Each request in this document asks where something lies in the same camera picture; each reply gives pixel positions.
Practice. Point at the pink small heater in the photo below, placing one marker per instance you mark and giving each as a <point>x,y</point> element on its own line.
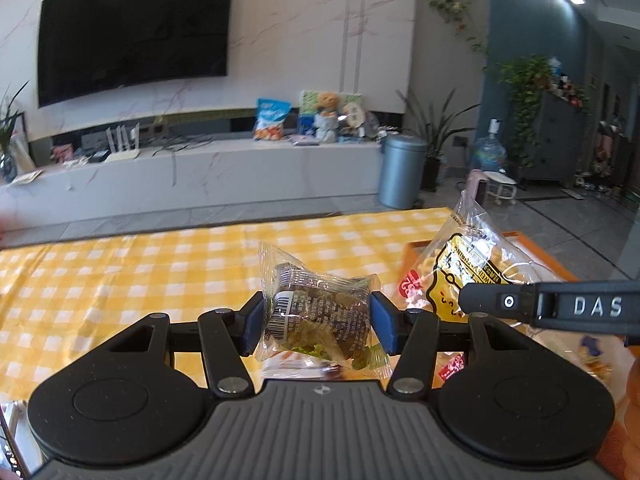
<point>477,185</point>

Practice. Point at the dark brown snack packet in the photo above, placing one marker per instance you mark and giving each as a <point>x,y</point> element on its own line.
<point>316,326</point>

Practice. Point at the brown teddy bear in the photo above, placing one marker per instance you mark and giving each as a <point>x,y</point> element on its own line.
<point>327,104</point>

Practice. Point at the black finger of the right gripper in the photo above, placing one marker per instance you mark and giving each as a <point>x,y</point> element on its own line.
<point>580,307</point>

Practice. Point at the white marble tv cabinet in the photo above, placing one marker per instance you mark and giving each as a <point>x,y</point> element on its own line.
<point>221,173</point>

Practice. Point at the round white hand fan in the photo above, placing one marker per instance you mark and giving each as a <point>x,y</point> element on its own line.
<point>355,116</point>

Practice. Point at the yellow white checkered tablecloth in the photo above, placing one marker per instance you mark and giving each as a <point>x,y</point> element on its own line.
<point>60,300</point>

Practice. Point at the yellow puffed snack bag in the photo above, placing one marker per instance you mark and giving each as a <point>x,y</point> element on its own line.
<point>467,249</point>

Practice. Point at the white wifi router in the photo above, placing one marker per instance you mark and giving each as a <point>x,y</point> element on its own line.
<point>123,143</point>

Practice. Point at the white small stool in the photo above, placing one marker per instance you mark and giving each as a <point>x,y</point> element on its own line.
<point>501,188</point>

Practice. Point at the orange cardboard box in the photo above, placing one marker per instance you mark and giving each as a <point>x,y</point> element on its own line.
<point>602,356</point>

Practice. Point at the blue water jug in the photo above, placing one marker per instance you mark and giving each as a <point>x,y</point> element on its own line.
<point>488,154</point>

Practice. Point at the potted long-leaf plant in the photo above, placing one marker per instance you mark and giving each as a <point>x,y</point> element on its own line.
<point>435,128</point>

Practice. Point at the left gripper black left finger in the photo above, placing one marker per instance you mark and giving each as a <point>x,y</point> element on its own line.
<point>222,337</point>

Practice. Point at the black wall television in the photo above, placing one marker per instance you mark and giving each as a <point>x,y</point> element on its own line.
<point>90,46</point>

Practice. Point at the green plant glass vase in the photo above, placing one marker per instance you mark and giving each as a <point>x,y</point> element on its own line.
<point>8,121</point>

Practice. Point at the blue metal trash bin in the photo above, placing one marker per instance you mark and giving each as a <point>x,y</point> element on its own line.
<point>404,158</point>

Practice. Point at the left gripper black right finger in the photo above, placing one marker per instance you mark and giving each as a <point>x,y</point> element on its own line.
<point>492,348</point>

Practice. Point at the hanging green vine plant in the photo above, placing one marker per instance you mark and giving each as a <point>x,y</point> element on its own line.
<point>528,77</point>

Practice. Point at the dark grey drawer cabinet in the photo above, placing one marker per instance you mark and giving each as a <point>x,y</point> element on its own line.
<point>560,129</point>

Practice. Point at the blue white snack bag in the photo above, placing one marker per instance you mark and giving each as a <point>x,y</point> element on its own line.
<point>270,118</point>

